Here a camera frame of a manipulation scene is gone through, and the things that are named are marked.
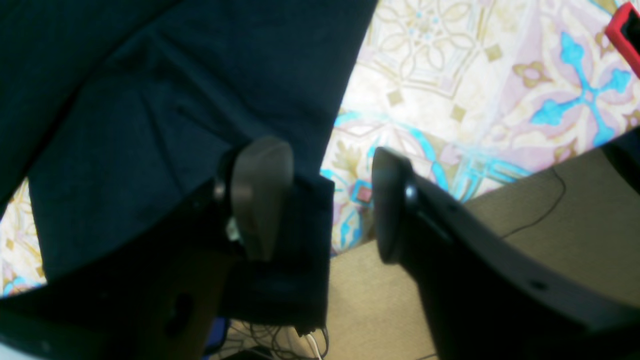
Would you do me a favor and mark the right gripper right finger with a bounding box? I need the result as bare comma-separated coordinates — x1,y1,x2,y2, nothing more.
372,146,639,360

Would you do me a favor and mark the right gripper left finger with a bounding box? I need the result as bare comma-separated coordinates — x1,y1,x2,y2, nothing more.
1,136,294,360

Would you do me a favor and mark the black T-shirt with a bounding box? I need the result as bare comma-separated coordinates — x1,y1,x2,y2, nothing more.
1,0,377,328

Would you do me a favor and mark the patterned tablecloth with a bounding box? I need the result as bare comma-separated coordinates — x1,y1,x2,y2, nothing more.
1,0,639,297

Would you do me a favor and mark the red clamp bottom right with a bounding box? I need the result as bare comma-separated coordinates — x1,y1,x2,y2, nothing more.
605,2,640,78

